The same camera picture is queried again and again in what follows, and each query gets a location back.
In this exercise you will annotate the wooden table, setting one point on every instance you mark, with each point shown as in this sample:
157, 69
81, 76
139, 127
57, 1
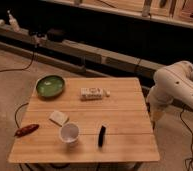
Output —
128, 138

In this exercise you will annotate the white box with label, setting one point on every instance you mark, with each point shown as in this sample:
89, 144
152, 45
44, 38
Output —
93, 93

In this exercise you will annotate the black device on ledge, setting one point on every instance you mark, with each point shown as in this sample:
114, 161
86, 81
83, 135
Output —
56, 35

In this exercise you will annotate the red chili pepper toy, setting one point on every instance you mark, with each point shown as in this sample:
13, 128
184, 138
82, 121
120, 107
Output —
26, 130

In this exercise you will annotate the white spray bottle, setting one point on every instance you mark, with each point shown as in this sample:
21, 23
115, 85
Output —
13, 22

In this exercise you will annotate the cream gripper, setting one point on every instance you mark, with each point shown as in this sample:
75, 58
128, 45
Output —
156, 114

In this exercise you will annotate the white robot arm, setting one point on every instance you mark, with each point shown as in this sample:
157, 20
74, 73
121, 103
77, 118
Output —
170, 82

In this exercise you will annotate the black upright eraser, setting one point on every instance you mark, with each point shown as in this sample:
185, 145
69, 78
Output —
101, 136

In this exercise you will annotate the green bowl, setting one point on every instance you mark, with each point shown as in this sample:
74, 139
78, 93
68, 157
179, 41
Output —
50, 86

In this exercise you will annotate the beige sponge block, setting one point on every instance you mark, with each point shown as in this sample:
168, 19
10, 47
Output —
58, 117

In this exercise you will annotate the clear plastic cup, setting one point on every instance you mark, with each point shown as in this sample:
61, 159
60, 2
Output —
69, 133

